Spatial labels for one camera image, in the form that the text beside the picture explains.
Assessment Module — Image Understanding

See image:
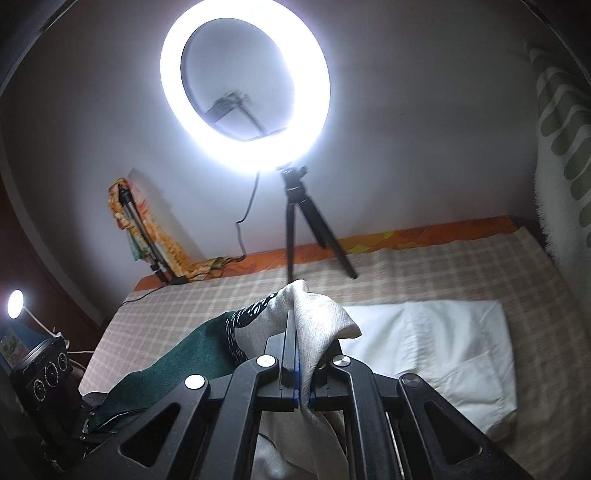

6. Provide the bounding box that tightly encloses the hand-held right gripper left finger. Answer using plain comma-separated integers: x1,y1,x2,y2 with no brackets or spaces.
99,310,301,480

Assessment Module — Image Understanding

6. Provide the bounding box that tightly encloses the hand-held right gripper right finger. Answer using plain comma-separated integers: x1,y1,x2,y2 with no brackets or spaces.
308,353,532,480

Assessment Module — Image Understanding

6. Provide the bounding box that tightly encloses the dark green cloth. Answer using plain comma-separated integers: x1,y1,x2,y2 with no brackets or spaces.
85,309,259,430

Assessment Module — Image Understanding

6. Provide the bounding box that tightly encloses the small white desk lamp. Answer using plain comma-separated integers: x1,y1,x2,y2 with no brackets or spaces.
6,288,70,348

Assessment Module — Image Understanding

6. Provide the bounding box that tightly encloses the folded white shirt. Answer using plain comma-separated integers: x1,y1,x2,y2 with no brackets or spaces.
342,300,518,440

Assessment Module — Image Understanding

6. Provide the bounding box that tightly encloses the black tripod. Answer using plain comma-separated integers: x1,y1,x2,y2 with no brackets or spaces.
277,165,359,283

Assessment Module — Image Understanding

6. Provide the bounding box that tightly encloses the orange floral scarf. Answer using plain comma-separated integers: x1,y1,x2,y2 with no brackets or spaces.
108,175,232,283

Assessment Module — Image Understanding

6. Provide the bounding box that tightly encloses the orange floral bedsheet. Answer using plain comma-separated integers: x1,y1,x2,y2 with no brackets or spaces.
134,215,520,291

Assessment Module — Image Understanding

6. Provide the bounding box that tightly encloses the folded grey stand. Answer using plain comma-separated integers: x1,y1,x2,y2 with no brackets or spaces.
117,185,188,285

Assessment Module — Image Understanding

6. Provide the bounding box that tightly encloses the black phone holder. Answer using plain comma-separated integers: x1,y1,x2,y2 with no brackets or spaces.
203,91,279,140

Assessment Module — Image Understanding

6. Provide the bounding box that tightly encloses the green patterned white curtain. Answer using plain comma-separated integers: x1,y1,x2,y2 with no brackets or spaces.
526,41,591,288

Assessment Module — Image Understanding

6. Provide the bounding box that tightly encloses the thin black cable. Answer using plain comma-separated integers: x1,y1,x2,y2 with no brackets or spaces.
119,287,174,307

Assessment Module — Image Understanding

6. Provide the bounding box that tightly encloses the white ring light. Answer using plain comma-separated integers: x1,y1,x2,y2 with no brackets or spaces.
161,0,331,176

